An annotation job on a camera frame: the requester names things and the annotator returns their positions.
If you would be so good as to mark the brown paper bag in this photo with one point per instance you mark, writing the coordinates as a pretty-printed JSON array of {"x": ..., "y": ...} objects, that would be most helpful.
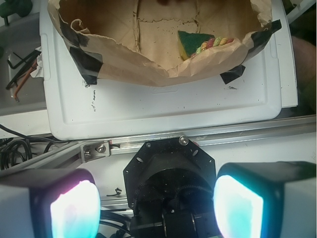
[{"x": 135, "y": 41}]

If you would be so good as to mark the crumpled white paper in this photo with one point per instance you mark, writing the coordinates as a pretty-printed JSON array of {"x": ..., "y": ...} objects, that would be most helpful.
[{"x": 38, "y": 72}]

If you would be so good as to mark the orange handled tool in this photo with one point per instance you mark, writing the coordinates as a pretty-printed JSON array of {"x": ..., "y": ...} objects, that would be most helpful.
[{"x": 24, "y": 79}]

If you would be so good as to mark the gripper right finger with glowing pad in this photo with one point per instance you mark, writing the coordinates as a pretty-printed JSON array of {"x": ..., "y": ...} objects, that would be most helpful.
[{"x": 266, "y": 200}]

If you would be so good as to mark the green yellow sponge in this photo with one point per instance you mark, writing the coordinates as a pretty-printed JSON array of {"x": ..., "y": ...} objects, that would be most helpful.
[{"x": 189, "y": 42}]

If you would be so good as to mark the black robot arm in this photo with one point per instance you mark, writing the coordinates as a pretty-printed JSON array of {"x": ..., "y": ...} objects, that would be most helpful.
[{"x": 173, "y": 190}]

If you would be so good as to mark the black allen keys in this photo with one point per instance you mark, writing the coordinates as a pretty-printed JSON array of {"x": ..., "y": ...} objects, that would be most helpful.
[{"x": 23, "y": 65}]

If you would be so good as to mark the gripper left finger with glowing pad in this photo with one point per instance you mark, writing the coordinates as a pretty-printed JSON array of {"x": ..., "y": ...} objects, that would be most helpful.
[{"x": 49, "y": 203}]

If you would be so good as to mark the green plastic object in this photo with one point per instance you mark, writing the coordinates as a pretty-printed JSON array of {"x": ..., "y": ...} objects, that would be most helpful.
[{"x": 21, "y": 8}]

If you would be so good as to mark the aluminium frame rail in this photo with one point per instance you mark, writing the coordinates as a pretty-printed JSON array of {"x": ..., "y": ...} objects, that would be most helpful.
[{"x": 285, "y": 139}]

